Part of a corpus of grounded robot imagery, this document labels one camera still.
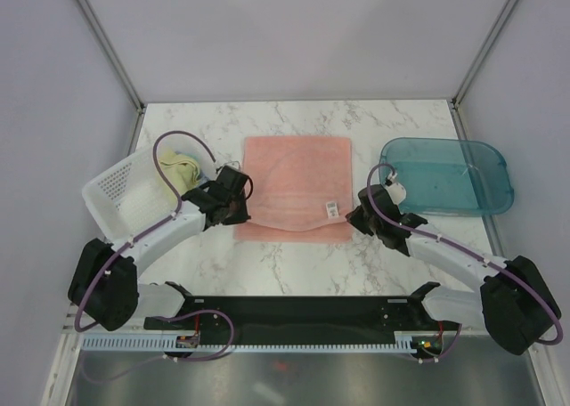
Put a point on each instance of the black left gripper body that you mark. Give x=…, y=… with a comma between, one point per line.
x=240, y=196

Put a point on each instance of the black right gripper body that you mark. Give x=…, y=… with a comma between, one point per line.
x=376, y=228

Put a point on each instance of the pink towel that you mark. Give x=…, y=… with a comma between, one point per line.
x=303, y=189

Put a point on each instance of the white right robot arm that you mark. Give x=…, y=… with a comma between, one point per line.
x=509, y=299

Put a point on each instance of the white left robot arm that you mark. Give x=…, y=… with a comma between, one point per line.
x=104, y=286

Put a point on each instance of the blue towel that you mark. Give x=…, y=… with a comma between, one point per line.
x=193, y=173

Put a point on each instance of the yellow towel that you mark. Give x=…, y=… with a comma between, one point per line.
x=171, y=165

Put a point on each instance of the teal translucent plastic tub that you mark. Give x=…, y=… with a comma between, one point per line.
x=449, y=177

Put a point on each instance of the white perforated plastic basket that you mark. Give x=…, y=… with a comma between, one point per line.
x=134, y=194

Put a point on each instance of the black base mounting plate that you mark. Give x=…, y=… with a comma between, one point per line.
x=319, y=318

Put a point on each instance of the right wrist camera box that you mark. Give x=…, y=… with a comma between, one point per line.
x=395, y=190

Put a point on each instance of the white slotted cable duct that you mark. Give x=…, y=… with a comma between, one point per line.
x=172, y=343

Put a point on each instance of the left aluminium frame post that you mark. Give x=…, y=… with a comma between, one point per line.
x=101, y=37

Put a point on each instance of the aluminium frame post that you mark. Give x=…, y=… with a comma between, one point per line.
x=491, y=39
x=101, y=37

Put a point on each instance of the aluminium table edge rail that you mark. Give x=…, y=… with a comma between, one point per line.
x=133, y=325

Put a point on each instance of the right aluminium frame post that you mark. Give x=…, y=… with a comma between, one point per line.
x=491, y=39

